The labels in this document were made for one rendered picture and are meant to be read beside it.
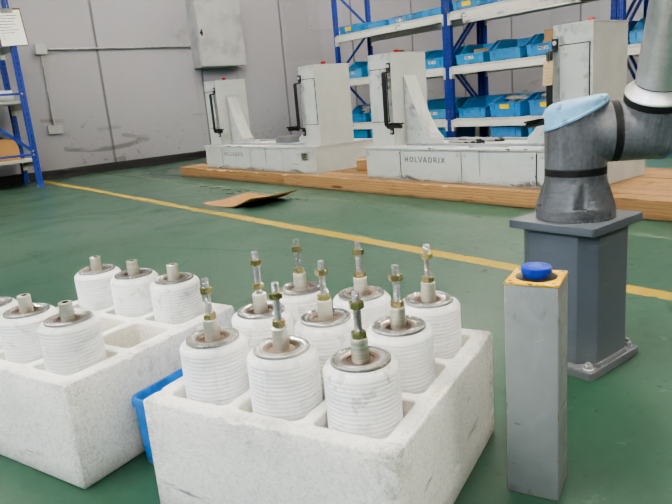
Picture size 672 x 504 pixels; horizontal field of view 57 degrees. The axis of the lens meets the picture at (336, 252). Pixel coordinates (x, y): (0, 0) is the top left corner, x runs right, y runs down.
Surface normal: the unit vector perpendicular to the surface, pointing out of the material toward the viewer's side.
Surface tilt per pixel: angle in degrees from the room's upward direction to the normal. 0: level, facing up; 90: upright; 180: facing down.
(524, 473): 90
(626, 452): 0
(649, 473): 0
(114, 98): 90
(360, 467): 90
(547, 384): 90
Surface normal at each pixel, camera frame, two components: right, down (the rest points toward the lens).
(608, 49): 0.62, 0.14
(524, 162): -0.78, 0.22
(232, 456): -0.48, 0.25
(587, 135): -0.15, 0.25
